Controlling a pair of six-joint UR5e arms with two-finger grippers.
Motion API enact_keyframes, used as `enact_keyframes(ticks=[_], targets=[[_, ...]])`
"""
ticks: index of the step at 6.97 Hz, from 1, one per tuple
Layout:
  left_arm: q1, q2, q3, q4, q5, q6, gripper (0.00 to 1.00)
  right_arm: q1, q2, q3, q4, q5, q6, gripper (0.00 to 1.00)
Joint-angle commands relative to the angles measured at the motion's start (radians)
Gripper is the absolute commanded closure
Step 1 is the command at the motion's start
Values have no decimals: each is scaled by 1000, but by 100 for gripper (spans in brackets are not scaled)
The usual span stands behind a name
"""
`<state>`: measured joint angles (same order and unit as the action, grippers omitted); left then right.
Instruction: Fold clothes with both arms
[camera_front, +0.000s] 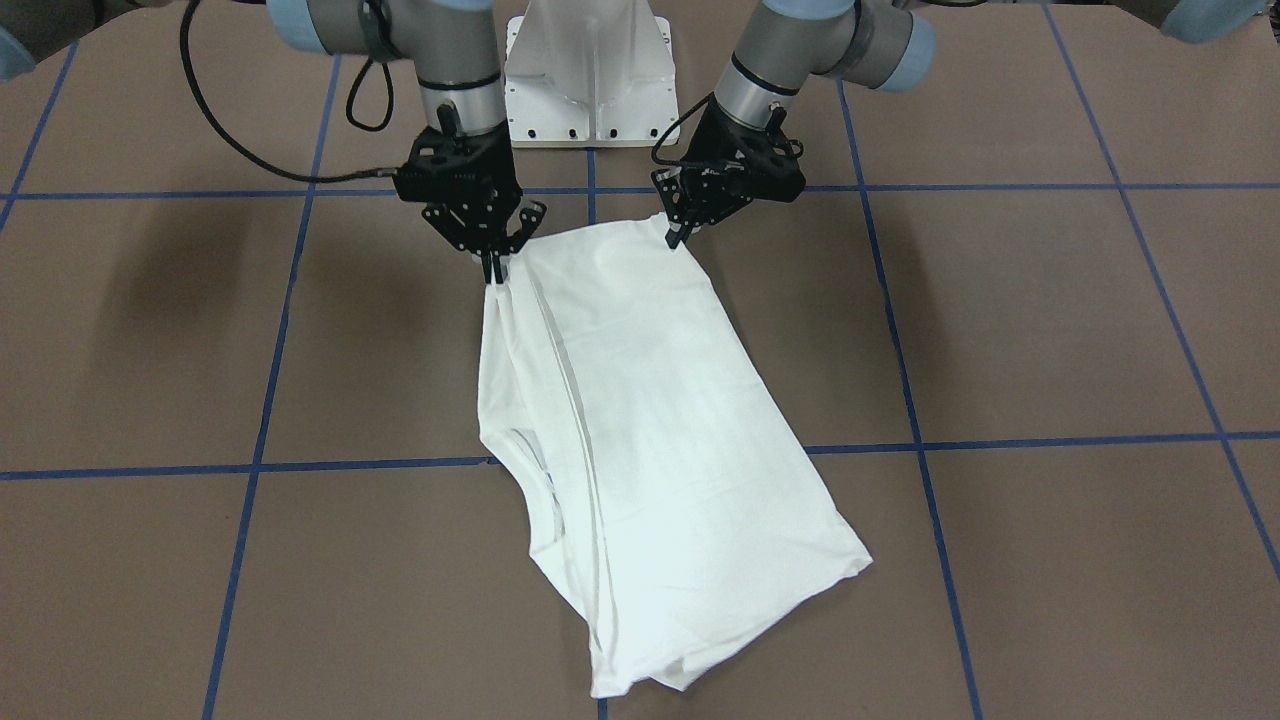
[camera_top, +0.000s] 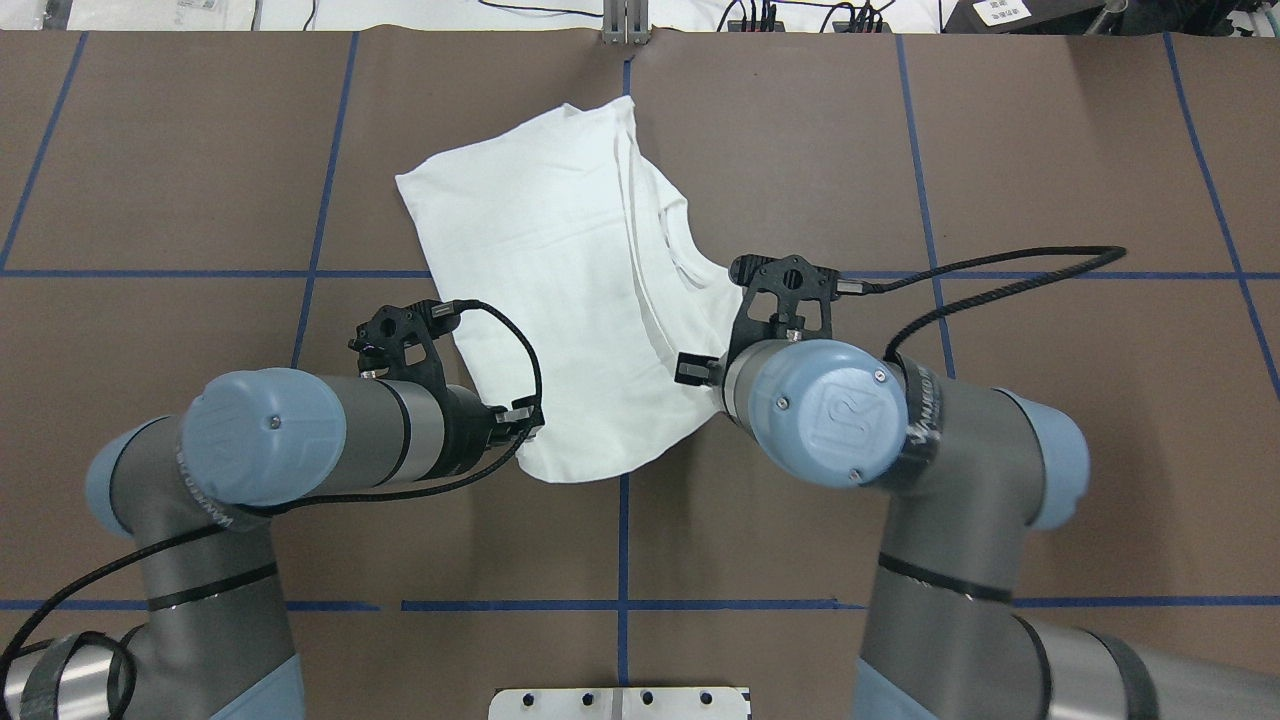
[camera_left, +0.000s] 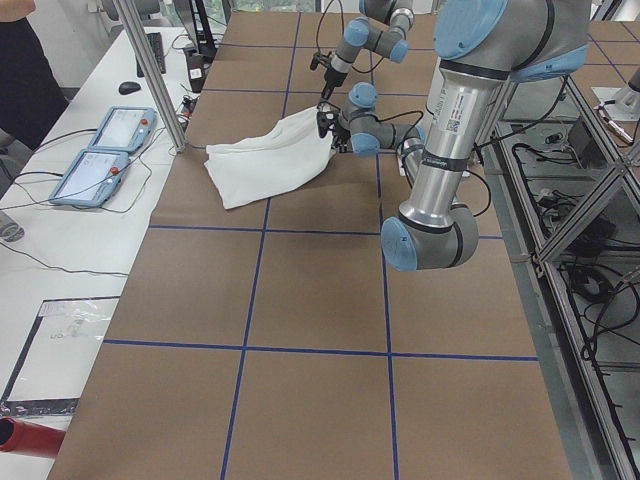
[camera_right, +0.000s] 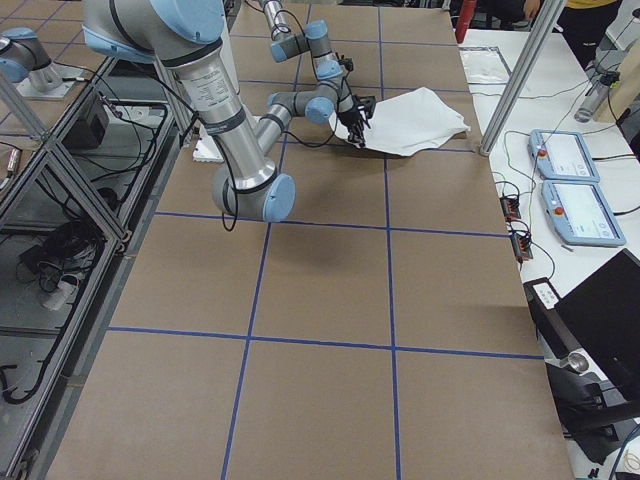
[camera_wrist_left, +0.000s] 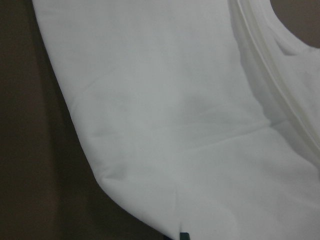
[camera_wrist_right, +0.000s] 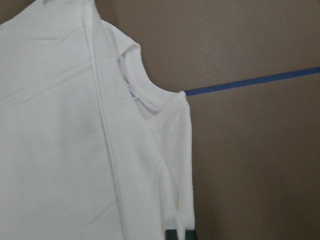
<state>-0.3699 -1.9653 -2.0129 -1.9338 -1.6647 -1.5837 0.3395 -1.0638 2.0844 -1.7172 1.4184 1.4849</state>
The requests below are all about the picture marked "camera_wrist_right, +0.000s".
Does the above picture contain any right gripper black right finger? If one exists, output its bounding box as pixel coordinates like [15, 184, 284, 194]
[184, 224, 198, 240]

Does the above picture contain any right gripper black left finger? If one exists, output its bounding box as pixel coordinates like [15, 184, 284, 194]
[164, 223, 181, 240]

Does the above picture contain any white long-sleeve printed t-shirt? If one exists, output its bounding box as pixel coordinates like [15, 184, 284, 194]
[0, 0, 195, 240]

